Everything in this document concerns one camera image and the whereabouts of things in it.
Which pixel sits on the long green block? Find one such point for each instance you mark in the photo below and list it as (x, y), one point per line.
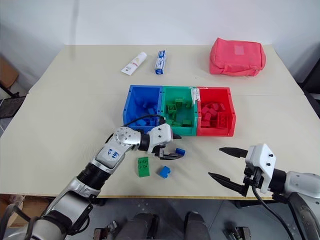
(143, 166)

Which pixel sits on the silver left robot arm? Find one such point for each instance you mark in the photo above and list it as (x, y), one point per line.
(107, 155)

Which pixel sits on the small dark blue block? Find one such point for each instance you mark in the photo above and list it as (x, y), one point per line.
(180, 151)

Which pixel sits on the black metal stand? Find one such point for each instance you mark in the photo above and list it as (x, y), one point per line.
(10, 105)

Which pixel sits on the small green block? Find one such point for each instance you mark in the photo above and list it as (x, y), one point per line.
(186, 122)
(178, 101)
(188, 105)

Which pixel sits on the square green block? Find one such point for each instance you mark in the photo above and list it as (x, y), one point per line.
(171, 107)

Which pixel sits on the red plastic bin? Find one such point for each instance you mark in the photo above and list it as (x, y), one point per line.
(215, 112)

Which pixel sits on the small red block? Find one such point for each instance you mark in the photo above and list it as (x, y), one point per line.
(214, 108)
(221, 106)
(205, 123)
(207, 116)
(205, 109)

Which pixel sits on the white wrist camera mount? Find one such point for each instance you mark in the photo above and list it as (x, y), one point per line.
(263, 162)
(161, 133)

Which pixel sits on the white toothpaste tube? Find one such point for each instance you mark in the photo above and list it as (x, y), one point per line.
(133, 63)

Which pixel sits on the dark rounded shape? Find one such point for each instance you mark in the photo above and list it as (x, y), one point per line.
(140, 226)
(197, 226)

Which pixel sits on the blue white toothpaste box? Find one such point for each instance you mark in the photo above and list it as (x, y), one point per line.
(160, 62)

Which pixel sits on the white tape strip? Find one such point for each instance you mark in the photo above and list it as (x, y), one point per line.
(194, 96)

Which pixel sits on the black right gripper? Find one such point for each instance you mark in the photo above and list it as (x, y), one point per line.
(250, 180)

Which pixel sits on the pink fabric pouch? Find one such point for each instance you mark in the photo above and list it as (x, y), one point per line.
(237, 56)

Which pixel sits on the small bright blue block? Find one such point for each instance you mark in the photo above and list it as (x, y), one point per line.
(164, 172)

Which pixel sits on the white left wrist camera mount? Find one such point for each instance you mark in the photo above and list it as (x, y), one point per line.
(161, 133)

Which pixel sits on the blue plastic bin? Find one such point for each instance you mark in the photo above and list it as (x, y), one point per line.
(140, 110)

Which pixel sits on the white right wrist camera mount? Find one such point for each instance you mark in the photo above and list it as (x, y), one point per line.
(263, 162)

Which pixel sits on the green plastic bin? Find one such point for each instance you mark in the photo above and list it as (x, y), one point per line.
(178, 112)

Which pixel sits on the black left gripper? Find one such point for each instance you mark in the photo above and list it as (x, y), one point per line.
(159, 150)

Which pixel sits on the large red block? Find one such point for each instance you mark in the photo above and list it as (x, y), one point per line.
(223, 120)

